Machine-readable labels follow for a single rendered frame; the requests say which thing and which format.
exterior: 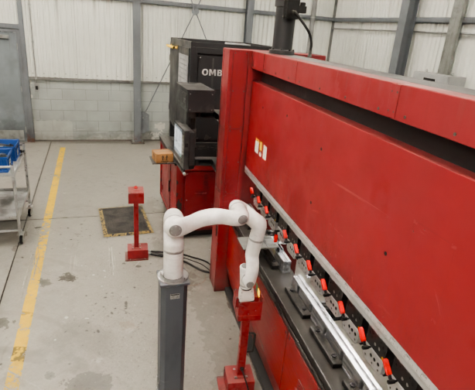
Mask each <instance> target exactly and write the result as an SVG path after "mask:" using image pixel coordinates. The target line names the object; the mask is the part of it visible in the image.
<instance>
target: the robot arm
mask: <svg viewBox="0 0 475 390"><path fill-rule="evenodd" d="M215 224H225V225H230V226H241V225H244V224H247V225H248V226H249V227H250V228H251V233H250V235H249V239H248V244H247V247H246V251H245V259H246V263H243V264H241V265H240V287H239V291H238V299H239V300H238V302H239V303H244V302H254V301H255V295H254V289H253V286H254V285H255V283H256V280H257V277H258V270H259V259H258V257H259V253H260V251H261V246H262V242H263V240H264V236H265V232H266V228H267V221H266V219H265V218H264V217H263V216H261V215H260V214H259V213H258V212H256V211H255V210H254V209H252V208H251V207H250V206H249V205H247V204H246V203H245V202H243V201H241V200H232V201H231V202H230V204H229V210H225V209H220V208H210V209H205V210H199V211H197V212H196V213H194V214H191V215H189V216H186V217H184V216H183V214H182V212H181V211H180V210H178V209H176V208H171V209H168V210H167V211H166V212H165V214H164V217H163V269H161V270H160V271H159V272H158V275H157V278H158V280H159V281H160V282H162V283H164V284H167V285H178V284H181V283H183V282H185V281H186V280H187V279H188V276H189V275H188V272H187V271H186V270H185V269H183V247H184V238H183V236H184V235H186V234H189V233H190V232H192V231H195V230H196V229H198V228H202V227H206V226H210V225H215Z"/></svg>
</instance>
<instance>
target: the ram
mask: <svg viewBox="0 0 475 390"><path fill-rule="evenodd" d="M256 138H257V139H258V140H259V143H258V153H256V151H255V142H256ZM260 142H262V148H261V150H260ZM264 145H265V146H267V153H266V161H264V160H263V158H262V156H263V148H264ZM259 151H260V152H261V156H260V155H259ZM245 165H246V167H247V168H248V169H249V170H250V171H251V173H252V174H253V175H254V176H255V178H256V179H257V180H258V181H259V182H260V183H261V185H262V186H263V187H264V188H265V189H266V190H267V191H268V192H269V193H270V195H271V196H272V197H273V198H274V199H275V201H276V202H277V203H278V204H279V206H280V207H281V208H282V209H283V210H284V211H285V212H286V213H287V214H288V216H289V217H290V218H291V219H292V220H293V221H294V223H295V224H296V225H297V226H298V227H299V229H300V230H301V231H302V232H303V234H304V235H305V236H306V237H307V238H308V239H309V240H310V241H311V242H312V243H313V245H314V246H315V247H316V248H317V250H318V251H319V252H320V253H321V254H322V255H323V257H324V258H325V259H326V260H327V261H328V262H329V263H330V264H331V265H332V267H333V268H334V269H335V270H336V271H337V273H338V274H339V275H340V276H341V278H342V279H343V280H344V281H345V282H346V284H348V286H349V287H350V288H351V289H352V290H353V291H354V292H355V293H356V295H357V296H358V297H359V298H360V299H361V301H362V302H363V303H364V304H365V306H366V307H367V308H368V309H369V310H370V311H371V312H372V313H373V314H374V316H375V317H376V318H377V319H378V320H379V322H380V323H381V324H382V325H383V326H384V328H385V329H386V330H387V331H388V332H389V333H390V335H392V336H393V338H394V339H395V340H396V341H397V342H398V344H399V345H400V346H401V347H402V348H403V350H404V351H405V352H406V353H407V354H408V356H409V357H410V358H411V359H412V360H413V361H414V362H415V363H416V364H417V366H418V367H419V368H420V369H421V370H422V372H423V373H424V374H425V375H426V376H427V378H428V379H429V380H430V381H431V382H432V383H433V384H434V386H436V388H437V389H438V390H475V173H474V172H472V171H470V170H468V169H465V168H463V167H461V166H458V165H456V164H454V163H451V162H448V161H446V160H444V159H441V158H439V157H437V156H434V155H432V154H430V153H428V152H425V151H423V150H421V149H418V148H416V147H414V146H412V145H409V144H407V143H404V142H402V141H399V140H397V139H394V138H392V137H391V136H388V135H386V134H383V133H381V132H378V131H376V130H374V129H372V128H369V127H367V126H365V125H362V124H360V123H358V122H355V121H353V120H350V119H349V118H345V117H344V116H342V115H339V114H337V113H334V112H332V111H329V110H327V109H325V108H322V107H320V106H318V105H316V104H313V103H311V102H309V101H306V100H304V99H302V98H300V97H296V96H295V95H292V94H290V93H287V92H285V91H282V90H280V89H278V88H276V87H273V86H271V85H269V84H266V83H264V82H262V81H252V88H251V105H250V115H249V123H248V141H247V150H246V160H245ZM244 171H245V173H246V174H247V175H248V176H249V178H250V179H251V180H252V182H253V183H254V184H255V185H256V187H257V188H258V189H259V190H260V191H261V192H262V193H263V195H264V196H265V197H266V198H267V200H268V201H269V202H270V204H271V205H272V206H273V207H274V208H275V209H276V210H277V212H278V213H279V214H280V215H281V217H282V218H283V219H284V221H285V222H286V223H287V224H288V226H290V228H291V229H292V230H293V231H294V232H295V234H296V235H297V236H298V237H299V239H300V240H301V241H302V243H303V244H304V245H305V246H306V247H307V248H308V249H309V251H310V252H311V253H312V254H313V256H314V257H315V258H316V260H317V261H318V262H319V263H320V264H321V265H322V267H323V268H324V269H325V270H326V272H327V273H328V274H329V275H330V277H331V278H332V279H333V281H334V282H335V283H336V284H337V285H338V286H339V287H340V289H341V290H342V291H343V292H344V294H345V295H346V296H347V298H348V299H349V300H350V301H351V302H352V303H353V304H354V305H355V307H356V308H357V309H358V311H359V312H360V313H361V314H362V316H363V317H364V318H365V320H366V321H367V322H368V323H369V324H370V325H371V326H372V328H373V329H374V330H375V331H376V333H377V334H378V335H379V337H380V338H381V339H382V340H383V341H384V342H385V343H386V344H387V346H388V347H389V348H390V350H391V351H392V352H393V353H394V355H395V356H396V357H397V359H398V360H399V361H400V362H401V363H402V364H403V365H404V367H405V368H406V369H407V370H408V372H409V373H410V374H411V376H412V377H413V378H414V379H415V380H416V381H417V382H418V384H419V385H420V386H421V387H422V389H423V390H430V389H429V388H428V387H427V385H426V384H425V383H424V382H423V380H422V379H421V378H420V377H419V376H418V375H417V374H416V373H415V371H414V370H413V369H412V368H411V366H410V365H409V364H408V363H407V361H406V360H405V359H404V358H403V357H402V356H401V355H400V354H399V352H398V351H397V350H396V349H395V347H394V346H393V345H392V344H391V342H390V341H389V340H388V339H387V337H386V336H385V335H384V334H383V333H382V332H381V331H380V330H379V328H378V327H377V326H376V325H375V323H374V322H373V321H372V320H371V318H370V317H369V316H368V315H367V314H366V313H365V312H364V311H363V309H362V308H361V307H360V306H359V304H358V303H357V302H356V301H355V299H354V298H353V297H352V296H351V294H349V292H348V291H347V290H346V289H345V288H344V287H343V285H342V284H341V283H340V282H339V280H338V279H337V278H336V277H335V275H334V274H333V273H332V272H331V271H330V270H329V269H328V268H327V267H326V265H325V264H324V263H323V261H322V260H321V259H320V258H319V256H318V255H317V254H316V253H315V252H314V250H312V249H311V247H310V246H309V245H308V244H307V242H306V241H305V240H304V239H303V238H302V236H301V235H300V234H299V232H298V231H297V230H296V229H295V228H294V227H293V226H292V225H291V223H290V222H289V221H288V220H287V218H286V217H285V216H284V215H283V214H282V212H281V211H280V210H279V209H278V208H277V207H276V206H275V204H274V203H273V202H272V201H271V199H270V198H269V197H268V196H267V194H266V193H265V192H264V191H263V190H262V188H261V187H260V186H259V185H258V184H257V183H256V182H255V180H254V179H253V178H252V177H251V175H250V174H249V173H248V172H247V170H246V169H244Z"/></svg>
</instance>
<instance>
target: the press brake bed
mask: <svg viewBox="0 0 475 390"><path fill-rule="evenodd" d="M239 237H240V234H239V232H238V230H237V228H236V227H235V226H230V225H229V233H228V243H227V263H226V266H227V274H228V278H229V282H230V284H231V286H230V287H225V290H224V291H225V293H226V296H227V299H228V302H229V303H230V306H231V309H232V311H233V314H234V318H235V319H236V322H237V325H238V328H239V329H240V327H241V321H237V317H236V314H235V312H234V306H233V296H234V290H235V289H239V287H240V265H241V264H243V263H246V259H245V251H246V250H243V249H242V247H241V244H240V243H239V241H238V238H239ZM256 281H257V282H258V285H259V288H260V290H261V294H262V295H263V301H262V302H263V304H262V311H261V320H252V321H250V326H249V332H254V333H256V338H255V350H254V351H253V352H250V353H249V356H250V359H251V362H252V364H253V366H254V369H255V372H256V375H257V376H258V380H259V382H260V385H261V388H262V390H295V389H294V388H295V387H296V388H297V385H298V380H300V382H301V384H302V386H303V388H304V390H326V388H325V387H324V385H323V383H322V381H321V380H320V377H319V375H318V374H317V373H316V370H315V368H314V367H313V365H312V363H311V361H310V359H309V358H308V356H307V354H306V352H305V351H304V349H303V347H302V345H301V344H300V342H299V340H298V338H297V336H296V334H295V333H294V331H293V329H292V327H291V326H290V324H289V322H288V320H287V319H286V317H285V314H284V313H283V312H282V309H281V307H280V305H279V304H278V302H277V300H276V298H275V297H274V295H273V293H272V291H271V290H270V288H269V286H268V284H267V282H266V281H265V278H264V277H263V275H262V273H261V271H260V270H258V277H257V280H256ZM253 338H254V334H249V335H248V348H247V350H248V351H249V350H252V345H253Z"/></svg>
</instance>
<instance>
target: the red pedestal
mask: <svg viewBox="0 0 475 390"><path fill-rule="evenodd" d="M143 203H144V189H143V186H129V187H128V204H134V244H128V251H126V252H125V261H126V262H129V261H142V260H149V250H148V243H138V204H143Z"/></svg>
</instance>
